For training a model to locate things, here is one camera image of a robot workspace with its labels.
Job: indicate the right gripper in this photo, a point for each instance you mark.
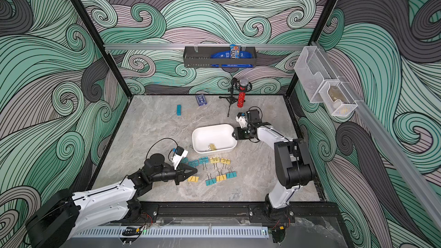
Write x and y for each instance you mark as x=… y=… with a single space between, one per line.
x=238 y=133

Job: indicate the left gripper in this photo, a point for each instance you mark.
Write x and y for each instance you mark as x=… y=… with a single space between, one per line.
x=180 y=175

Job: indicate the teal binder clip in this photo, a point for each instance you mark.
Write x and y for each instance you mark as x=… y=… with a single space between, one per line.
x=194 y=163
x=204 y=161
x=185 y=160
x=231 y=173
x=210 y=181

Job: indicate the yellow binder clip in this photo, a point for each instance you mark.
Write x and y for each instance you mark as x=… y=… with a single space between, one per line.
x=225 y=162
x=220 y=176
x=193 y=179
x=212 y=147
x=215 y=161

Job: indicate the white plastic storage box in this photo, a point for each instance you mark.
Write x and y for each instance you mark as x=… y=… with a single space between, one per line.
x=219 y=135

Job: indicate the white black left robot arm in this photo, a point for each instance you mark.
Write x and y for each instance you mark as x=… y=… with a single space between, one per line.
x=66 y=214

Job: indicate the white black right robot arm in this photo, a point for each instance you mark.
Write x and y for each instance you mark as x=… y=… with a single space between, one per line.
x=292 y=161

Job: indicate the blue card box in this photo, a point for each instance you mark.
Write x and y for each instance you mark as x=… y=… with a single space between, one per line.
x=201 y=100

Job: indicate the red glitter microphone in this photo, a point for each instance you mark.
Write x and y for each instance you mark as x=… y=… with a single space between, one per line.
x=243 y=87

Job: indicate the black microphone tripod stand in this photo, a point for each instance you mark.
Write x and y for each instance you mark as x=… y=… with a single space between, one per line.
x=230 y=98

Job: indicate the teal small block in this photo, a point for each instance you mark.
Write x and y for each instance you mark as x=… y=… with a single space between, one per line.
x=178 y=110

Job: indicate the blue package in shelf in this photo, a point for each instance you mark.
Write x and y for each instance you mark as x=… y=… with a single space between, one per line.
x=228 y=55

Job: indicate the clear plastic wall bin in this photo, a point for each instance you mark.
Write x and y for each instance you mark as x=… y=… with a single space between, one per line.
x=313 y=70

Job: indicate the black wall shelf basket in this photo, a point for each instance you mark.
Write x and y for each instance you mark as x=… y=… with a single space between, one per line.
x=202 y=57

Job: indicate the small clear wall bin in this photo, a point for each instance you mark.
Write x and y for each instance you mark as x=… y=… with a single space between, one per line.
x=337 y=99

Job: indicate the right aluminium wall rail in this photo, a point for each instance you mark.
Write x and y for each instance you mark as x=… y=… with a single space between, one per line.
x=424 y=193

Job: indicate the aluminium wall rail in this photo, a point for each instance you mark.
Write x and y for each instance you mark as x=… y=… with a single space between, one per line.
x=424 y=193
x=177 y=46

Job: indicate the black corner frame post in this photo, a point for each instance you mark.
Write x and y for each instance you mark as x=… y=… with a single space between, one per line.
x=305 y=23

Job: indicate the black left corner post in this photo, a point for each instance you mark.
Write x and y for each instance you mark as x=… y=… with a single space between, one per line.
x=81 y=10

